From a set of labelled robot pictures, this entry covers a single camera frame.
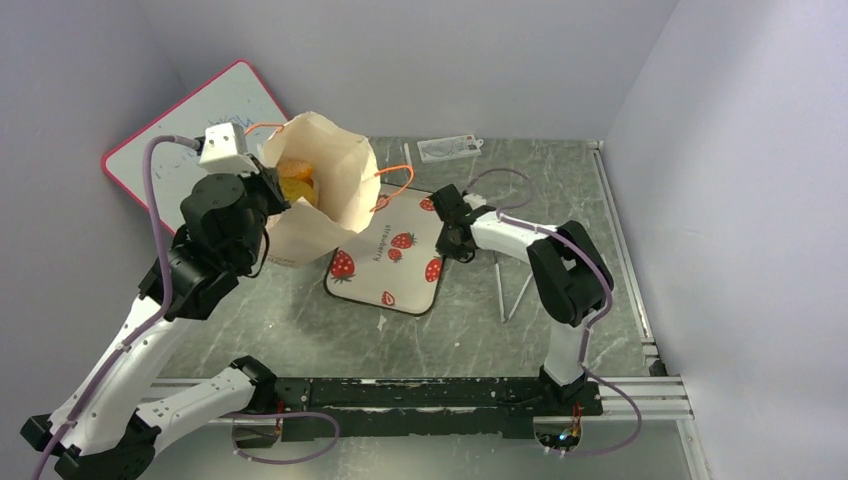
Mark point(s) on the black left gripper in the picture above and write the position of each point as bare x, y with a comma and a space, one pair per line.
268, 180

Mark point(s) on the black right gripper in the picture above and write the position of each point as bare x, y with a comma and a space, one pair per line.
449, 216

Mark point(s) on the metal tongs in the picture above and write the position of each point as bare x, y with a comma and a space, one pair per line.
512, 281

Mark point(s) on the white paper bag orange handles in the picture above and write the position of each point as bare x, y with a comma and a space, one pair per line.
347, 179

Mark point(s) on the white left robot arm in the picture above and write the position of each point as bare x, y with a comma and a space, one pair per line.
106, 430

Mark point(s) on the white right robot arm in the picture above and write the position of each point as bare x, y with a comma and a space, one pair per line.
573, 283

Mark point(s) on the yellow fake bread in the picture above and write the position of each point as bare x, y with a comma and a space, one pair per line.
294, 190

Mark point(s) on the orange fake bread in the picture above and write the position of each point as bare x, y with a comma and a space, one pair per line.
300, 170

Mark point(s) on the strawberry pattern tray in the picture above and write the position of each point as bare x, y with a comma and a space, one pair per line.
393, 263

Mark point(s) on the clear plastic package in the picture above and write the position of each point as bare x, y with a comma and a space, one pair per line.
449, 148

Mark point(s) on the pink framed whiteboard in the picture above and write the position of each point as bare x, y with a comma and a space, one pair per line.
237, 95

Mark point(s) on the white pen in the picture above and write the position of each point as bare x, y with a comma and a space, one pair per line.
407, 155

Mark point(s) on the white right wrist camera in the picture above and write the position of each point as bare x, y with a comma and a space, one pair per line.
474, 200

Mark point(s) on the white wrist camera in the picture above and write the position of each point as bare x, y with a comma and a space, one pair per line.
474, 200
224, 150

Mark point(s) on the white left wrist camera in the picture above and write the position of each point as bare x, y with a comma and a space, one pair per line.
224, 150

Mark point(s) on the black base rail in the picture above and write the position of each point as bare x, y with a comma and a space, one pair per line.
511, 407

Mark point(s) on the aluminium frame rail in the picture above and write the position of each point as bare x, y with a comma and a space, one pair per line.
659, 397

